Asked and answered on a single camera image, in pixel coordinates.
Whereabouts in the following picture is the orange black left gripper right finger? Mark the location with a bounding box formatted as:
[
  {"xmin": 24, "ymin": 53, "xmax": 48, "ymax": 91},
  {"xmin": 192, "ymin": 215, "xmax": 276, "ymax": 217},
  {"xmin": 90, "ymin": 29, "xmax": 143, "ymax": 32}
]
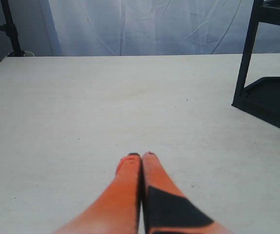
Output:
[{"xmin": 142, "ymin": 152, "xmax": 232, "ymax": 234}]

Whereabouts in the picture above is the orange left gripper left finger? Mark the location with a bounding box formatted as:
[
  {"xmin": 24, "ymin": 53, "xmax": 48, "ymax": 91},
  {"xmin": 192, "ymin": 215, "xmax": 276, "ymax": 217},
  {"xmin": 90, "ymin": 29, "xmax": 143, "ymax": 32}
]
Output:
[{"xmin": 55, "ymin": 153, "xmax": 141, "ymax": 234}]

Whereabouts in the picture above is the black metal shelf rack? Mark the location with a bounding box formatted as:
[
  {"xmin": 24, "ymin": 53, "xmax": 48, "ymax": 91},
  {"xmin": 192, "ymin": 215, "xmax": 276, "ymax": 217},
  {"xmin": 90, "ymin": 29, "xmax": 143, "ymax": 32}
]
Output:
[{"xmin": 232, "ymin": 0, "xmax": 280, "ymax": 128}]

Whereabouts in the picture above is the white backdrop curtain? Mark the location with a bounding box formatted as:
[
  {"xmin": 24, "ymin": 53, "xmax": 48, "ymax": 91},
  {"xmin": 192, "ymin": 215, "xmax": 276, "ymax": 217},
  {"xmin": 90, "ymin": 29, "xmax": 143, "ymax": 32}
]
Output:
[{"xmin": 40, "ymin": 0, "xmax": 253, "ymax": 56}]

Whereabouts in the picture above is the black light stand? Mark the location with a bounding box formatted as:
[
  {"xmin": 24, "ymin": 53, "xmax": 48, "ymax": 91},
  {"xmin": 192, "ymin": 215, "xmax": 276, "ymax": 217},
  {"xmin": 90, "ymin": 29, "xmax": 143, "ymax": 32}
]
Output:
[{"xmin": 0, "ymin": 0, "xmax": 25, "ymax": 57}]

